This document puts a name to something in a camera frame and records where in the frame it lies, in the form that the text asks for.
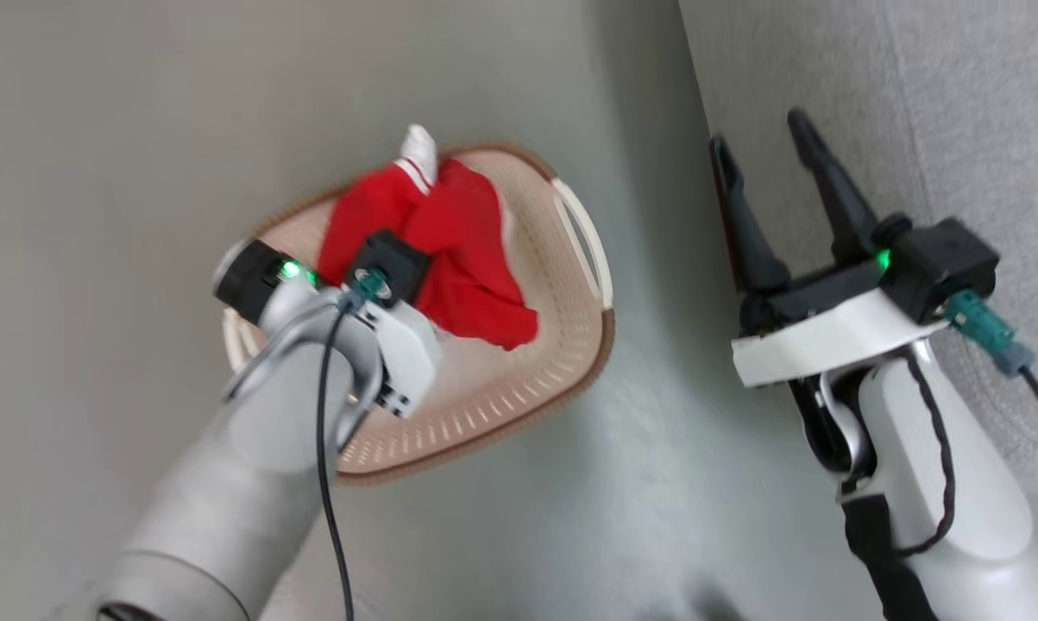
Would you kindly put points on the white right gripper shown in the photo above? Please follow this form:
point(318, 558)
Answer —
point(829, 332)

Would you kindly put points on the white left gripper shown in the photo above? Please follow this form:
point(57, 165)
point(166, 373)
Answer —
point(411, 354)

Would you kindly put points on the red garment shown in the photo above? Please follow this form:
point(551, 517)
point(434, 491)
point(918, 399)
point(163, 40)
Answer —
point(467, 250)

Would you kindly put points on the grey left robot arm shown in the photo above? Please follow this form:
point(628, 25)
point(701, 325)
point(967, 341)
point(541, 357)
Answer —
point(225, 517)

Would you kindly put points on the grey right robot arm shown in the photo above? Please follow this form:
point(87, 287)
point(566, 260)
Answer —
point(976, 535)

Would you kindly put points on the grey fabric sofa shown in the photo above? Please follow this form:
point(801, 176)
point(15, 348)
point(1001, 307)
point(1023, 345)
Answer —
point(959, 103)

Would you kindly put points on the cream perforated laundry basket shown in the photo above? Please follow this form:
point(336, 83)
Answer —
point(518, 388)

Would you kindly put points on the teal left camera connector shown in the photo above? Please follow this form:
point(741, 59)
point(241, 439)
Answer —
point(368, 285)

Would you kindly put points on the teal camera connector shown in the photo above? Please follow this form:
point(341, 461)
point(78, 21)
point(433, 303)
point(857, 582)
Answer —
point(989, 332)
point(368, 285)

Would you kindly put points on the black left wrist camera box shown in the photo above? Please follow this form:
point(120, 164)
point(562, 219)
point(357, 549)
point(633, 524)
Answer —
point(391, 259)

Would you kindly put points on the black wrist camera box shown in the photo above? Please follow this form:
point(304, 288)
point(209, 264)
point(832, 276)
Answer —
point(941, 263)
point(391, 259)

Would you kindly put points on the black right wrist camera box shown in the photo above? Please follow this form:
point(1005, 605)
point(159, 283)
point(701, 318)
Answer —
point(941, 263)

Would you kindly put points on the teal right camera connector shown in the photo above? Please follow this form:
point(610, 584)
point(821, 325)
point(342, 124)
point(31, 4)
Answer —
point(989, 332)

